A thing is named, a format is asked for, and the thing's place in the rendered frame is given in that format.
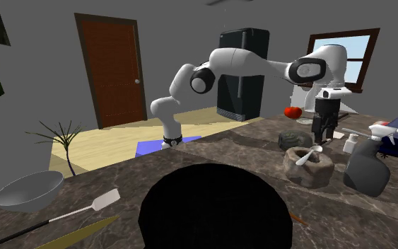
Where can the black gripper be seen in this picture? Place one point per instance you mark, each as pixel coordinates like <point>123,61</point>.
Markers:
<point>327,107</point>

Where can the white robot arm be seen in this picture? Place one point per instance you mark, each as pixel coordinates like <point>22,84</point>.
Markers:
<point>233,62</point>

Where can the white spoon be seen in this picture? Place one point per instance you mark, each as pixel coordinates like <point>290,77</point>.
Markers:
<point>309,154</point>

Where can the small white bottle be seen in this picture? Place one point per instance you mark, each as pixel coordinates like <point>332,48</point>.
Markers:
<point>349,145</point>

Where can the red tomato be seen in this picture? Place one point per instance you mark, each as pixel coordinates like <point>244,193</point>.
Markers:
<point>293,112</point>

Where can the brown stone mortar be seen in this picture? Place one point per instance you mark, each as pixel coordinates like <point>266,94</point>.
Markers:
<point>314,174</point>

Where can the grey spray bottle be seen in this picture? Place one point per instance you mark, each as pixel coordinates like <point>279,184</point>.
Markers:
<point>365,172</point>

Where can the black refrigerator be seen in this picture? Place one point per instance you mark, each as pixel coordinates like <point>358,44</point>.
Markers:
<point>243,100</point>

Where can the brown framed window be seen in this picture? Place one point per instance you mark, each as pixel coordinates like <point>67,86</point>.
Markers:
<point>357,46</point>

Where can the orange stick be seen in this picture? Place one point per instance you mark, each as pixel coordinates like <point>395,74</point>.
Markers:
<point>298,219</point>

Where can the large black round object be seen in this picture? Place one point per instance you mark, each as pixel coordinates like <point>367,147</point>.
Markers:
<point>216,210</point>

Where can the blue robot stand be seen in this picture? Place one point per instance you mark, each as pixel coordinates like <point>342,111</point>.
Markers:
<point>150,147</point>

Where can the brown wooden door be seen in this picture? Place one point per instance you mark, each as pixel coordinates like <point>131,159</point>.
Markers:
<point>114,72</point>

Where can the thin dark leafy plant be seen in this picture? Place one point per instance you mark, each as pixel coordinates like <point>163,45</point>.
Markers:
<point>67,141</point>

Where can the yellow flat blade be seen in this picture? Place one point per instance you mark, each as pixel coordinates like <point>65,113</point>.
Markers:
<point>78,234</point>

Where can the grey bowl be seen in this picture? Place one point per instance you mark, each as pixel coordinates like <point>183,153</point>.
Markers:
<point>29,191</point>

